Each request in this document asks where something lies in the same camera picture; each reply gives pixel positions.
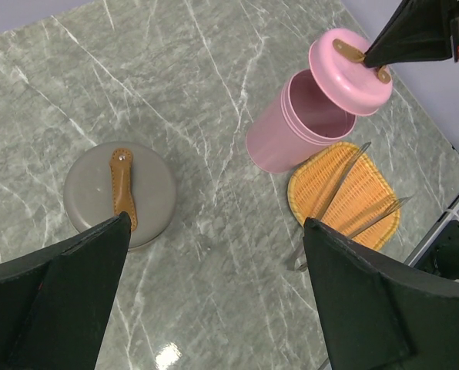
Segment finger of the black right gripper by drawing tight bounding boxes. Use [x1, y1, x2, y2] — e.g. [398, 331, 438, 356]
[364, 0, 455, 68]

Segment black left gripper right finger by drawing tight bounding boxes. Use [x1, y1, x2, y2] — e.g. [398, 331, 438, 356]
[303, 218, 459, 369]

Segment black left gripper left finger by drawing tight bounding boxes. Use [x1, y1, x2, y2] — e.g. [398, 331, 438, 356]
[0, 212, 131, 369]

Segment pink round lid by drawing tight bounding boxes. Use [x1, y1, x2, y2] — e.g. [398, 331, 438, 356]
[309, 29, 393, 116]

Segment metal serving tongs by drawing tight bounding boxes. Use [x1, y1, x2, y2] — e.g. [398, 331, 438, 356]
[286, 140, 415, 273]

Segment grey round lid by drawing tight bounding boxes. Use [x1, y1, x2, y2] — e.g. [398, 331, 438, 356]
[63, 142, 177, 251]

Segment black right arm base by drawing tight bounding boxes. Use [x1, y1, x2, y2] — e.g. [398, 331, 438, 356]
[414, 220, 459, 281]

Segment woven bamboo tray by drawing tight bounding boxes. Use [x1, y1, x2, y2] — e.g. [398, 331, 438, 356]
[286, 141, 401, 251]

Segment pink cylindrical canister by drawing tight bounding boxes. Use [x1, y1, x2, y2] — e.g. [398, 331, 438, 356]
[246, 69, 356, 173]

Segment aluminium front rail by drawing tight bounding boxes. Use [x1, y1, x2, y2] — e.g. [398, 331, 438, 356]
[404, 193, 459, 267]

